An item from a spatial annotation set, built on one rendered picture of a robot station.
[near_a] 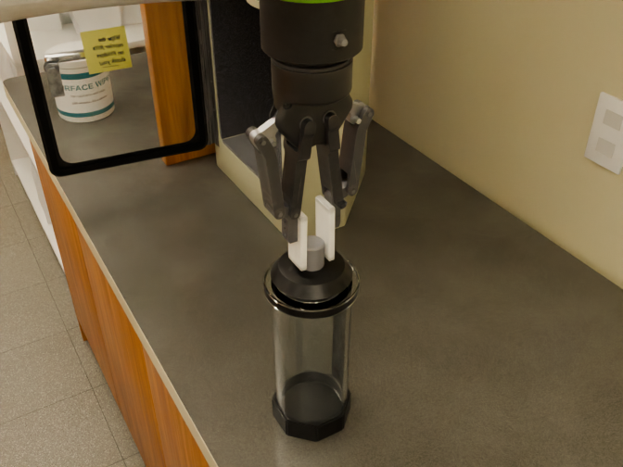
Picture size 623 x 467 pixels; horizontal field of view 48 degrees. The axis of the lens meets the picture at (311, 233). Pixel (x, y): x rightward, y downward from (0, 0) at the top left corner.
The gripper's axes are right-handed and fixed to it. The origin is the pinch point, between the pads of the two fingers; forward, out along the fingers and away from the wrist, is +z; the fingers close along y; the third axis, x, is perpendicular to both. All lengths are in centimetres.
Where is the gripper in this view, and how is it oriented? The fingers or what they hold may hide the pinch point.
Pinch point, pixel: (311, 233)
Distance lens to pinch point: 74.7
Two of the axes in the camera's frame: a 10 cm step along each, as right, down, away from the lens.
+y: -8.6, 2.9, -4.1
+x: 5.0, 5.0, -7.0
